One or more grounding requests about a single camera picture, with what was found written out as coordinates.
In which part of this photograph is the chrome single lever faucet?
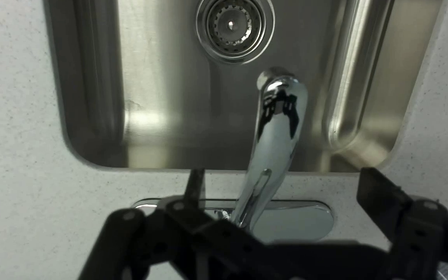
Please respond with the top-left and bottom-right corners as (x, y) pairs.
(130, 66), (338, 247)

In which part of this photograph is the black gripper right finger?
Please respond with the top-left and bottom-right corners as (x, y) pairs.
(357, 166), (448, 280)

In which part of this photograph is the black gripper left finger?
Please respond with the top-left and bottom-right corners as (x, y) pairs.
(77, 167), (268, 280)

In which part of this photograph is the stainless steel sink basin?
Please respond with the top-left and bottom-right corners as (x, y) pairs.
(41, 0), (448, 177)

